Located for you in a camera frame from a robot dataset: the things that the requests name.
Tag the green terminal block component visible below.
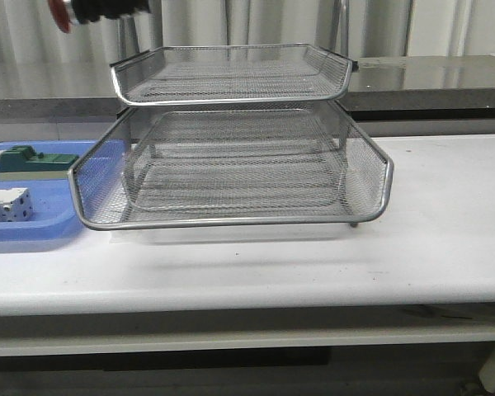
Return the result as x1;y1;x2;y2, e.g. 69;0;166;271
0;145;78;182

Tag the blue plastic tray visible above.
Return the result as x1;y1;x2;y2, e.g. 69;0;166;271
0;140;94;242

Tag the grey metal rack frame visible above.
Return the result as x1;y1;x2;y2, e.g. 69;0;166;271
115;0;360;229

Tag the dark grey back counter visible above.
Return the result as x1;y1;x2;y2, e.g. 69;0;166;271
0;55;495;121

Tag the red emergency stop button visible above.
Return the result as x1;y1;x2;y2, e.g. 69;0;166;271
46;0;151;34

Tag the white circuit breaker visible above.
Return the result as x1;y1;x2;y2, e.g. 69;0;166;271
0;187;33;222

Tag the silver mesh tray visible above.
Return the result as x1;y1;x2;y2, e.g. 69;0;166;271
111;44;354;107
68;101;394;231

